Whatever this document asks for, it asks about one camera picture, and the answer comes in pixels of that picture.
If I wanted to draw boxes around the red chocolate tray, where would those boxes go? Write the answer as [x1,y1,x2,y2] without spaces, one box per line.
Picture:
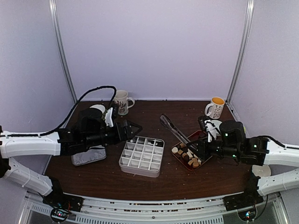
[171,141,213,171]

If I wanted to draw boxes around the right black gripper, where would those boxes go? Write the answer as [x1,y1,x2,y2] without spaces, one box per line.
[186,136,241,161]

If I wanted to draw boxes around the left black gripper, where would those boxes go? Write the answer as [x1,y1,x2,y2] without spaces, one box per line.
[83,119,142,148]

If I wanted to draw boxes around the light blue bowl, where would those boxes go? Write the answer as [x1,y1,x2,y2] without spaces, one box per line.
[210,119,222,127]

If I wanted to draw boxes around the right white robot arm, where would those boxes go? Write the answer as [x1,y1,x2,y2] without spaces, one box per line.
[186,120,299,206]

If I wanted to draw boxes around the bunny print tin lid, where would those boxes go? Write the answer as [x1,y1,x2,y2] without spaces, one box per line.
[71,148,107,166]

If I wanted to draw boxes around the white bowl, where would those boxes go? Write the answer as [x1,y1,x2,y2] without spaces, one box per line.
[90,104,106,114]

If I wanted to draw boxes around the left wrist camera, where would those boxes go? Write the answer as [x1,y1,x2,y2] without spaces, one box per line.
[105,106,118,127]

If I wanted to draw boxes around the tall coral print mug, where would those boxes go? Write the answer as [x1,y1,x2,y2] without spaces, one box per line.
[114,90,135,116]

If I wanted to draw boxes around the yellow interior mug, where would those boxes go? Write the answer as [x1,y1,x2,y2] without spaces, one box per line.
[205,97,225,119]

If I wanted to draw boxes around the white bowl off table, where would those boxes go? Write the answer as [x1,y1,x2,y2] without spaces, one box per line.
[252,165,271,177]

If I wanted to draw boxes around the white divided tin box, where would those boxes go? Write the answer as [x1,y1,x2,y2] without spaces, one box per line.
[119,136,165,178]

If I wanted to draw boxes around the right aluminium frame post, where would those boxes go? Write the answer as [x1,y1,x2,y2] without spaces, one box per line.
[226,0,255,105]

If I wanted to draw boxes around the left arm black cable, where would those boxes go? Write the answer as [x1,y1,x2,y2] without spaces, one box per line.
[0,85,117,138]

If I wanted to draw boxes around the metal tongs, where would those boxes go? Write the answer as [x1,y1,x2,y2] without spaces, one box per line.
[160,113,190,145]

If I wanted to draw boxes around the front metal rail base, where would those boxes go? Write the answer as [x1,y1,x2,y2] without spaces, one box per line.
[23,196,287,224]

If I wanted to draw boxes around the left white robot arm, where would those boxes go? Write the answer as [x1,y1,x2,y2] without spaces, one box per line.
[0,107,142,207]

